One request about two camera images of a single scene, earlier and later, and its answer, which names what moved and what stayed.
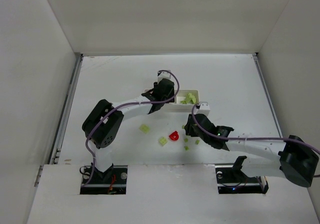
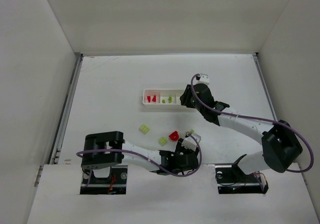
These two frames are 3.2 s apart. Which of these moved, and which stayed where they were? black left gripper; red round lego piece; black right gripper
Moved: black right gripper; black left gripper
Stayed: red round lego piece
